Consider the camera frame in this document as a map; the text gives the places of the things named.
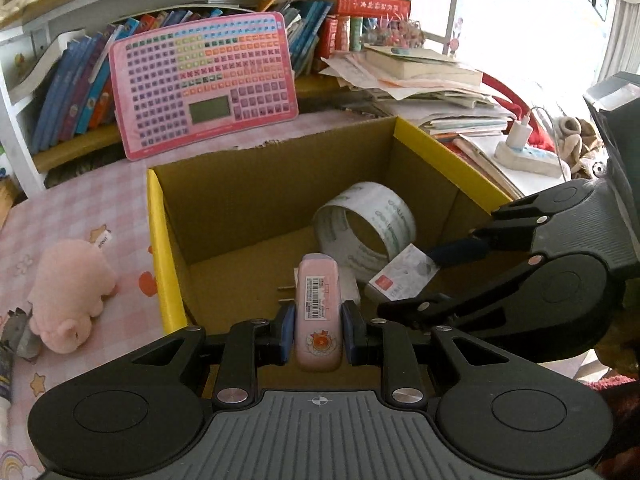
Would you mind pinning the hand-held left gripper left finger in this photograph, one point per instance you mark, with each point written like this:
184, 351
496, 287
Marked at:
286, 332

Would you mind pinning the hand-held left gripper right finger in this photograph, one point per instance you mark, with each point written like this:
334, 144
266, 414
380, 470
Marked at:
352, 332

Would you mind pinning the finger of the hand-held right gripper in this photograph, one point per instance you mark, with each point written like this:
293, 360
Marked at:
425, 310
457, 254

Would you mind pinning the pink plastic case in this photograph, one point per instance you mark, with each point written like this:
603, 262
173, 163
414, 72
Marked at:
320, 280

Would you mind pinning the clear tape roll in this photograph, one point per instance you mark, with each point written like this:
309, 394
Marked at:
392, 210

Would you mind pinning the yellow cardboard box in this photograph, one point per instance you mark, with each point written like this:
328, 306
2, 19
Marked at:
240, 220

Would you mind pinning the pink plush pig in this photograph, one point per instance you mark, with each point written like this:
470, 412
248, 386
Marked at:
70, 280

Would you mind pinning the grey toy car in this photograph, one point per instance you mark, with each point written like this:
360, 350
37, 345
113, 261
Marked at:
20, 335

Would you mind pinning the dark tube with white cap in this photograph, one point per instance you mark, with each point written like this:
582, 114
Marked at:
5, 385

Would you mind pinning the white power strip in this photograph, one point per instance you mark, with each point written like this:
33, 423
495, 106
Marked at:
525, 162
520, 135

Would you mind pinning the brown plush toy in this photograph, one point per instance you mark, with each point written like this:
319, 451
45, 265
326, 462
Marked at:
580, 145

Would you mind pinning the dark red cloth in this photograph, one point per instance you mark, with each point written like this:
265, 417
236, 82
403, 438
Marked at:
620, 410

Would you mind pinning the stack of books and papers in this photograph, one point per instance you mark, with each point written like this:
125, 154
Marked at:
425, 70

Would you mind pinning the colourful paper flowers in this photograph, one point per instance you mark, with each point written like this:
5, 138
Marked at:
392, 35

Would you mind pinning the pink checked tablecloth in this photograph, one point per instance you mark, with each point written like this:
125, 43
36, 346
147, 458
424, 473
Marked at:
75, 200

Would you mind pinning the pink toy keyboard tablet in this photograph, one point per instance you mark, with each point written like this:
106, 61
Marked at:
150, 110

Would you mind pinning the red books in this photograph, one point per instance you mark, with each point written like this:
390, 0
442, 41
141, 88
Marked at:
370, 5

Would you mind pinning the row of blue books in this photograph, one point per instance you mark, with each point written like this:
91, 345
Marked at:
65, 95

